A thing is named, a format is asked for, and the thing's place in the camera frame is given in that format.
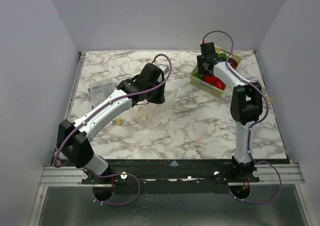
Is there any red toy bell pepper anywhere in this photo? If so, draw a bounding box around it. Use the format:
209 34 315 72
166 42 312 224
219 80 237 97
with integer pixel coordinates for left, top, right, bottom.
202 74 218 85

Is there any red toy strawberry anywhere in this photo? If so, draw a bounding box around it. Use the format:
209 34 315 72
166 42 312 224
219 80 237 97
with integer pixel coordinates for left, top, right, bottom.
212 79 226 90

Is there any clear zip top bag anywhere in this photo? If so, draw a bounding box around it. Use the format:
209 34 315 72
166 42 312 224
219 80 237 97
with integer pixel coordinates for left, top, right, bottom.
130 88 180 128

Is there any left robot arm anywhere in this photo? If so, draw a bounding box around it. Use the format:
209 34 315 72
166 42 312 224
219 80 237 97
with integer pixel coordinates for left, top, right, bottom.
56 63 171 183

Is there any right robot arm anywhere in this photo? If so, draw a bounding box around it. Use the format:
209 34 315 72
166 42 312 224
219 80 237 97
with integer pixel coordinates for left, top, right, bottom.
197 42 263 182

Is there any green toy bell pepper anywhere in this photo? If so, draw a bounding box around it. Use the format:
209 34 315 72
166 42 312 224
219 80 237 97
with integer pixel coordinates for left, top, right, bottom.
218 53 228 59

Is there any dark red toy apple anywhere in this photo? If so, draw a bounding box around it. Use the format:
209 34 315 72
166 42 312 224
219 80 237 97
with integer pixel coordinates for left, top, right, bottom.
228 58 238 69

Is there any cream plastic basket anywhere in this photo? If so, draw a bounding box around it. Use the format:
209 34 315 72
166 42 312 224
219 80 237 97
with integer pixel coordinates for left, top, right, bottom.
189 46 242 97

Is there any clear plastic screw box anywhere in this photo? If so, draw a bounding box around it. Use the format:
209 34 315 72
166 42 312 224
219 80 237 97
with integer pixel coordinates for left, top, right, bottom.
88 78 116 109

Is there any small yellow sticker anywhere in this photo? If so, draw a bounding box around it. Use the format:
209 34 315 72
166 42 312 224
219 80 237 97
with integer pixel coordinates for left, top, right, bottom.
111 119 125 126

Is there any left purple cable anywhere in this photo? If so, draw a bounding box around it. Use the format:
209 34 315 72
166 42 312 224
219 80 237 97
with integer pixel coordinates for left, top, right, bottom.
52 54 172 168

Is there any purple cable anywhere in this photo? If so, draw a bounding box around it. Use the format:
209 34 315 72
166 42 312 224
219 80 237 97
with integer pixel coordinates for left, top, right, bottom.
52 54 172 168
201 30 283 204

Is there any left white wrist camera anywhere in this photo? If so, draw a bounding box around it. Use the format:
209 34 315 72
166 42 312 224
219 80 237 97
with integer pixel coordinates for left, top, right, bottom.
150 63 169 82

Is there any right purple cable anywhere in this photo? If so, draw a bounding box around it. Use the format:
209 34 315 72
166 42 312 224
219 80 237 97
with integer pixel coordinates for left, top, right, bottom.
201 30 283 204

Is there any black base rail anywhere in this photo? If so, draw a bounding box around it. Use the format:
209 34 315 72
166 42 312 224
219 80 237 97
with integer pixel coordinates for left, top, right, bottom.
82 159 259 195

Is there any aluminium frame rail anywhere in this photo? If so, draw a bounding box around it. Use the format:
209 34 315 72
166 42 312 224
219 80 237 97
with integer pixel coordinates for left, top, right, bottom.
38 164 87 186

